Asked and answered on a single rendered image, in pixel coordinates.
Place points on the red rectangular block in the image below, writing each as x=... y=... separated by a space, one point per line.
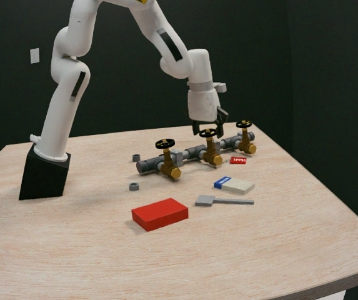
x=159 y=214

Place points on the red square tag with chain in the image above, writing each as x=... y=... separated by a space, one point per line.
x=235 y=160

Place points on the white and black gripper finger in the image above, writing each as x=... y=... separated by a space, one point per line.
x=220 y=122
x=195 y=123

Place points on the grey t-shaped pipe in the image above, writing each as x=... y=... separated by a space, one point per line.
x=170 y=162

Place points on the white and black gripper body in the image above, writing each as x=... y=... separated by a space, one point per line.
x=203 y=105

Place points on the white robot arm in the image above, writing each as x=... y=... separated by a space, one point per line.
x=73 y=76

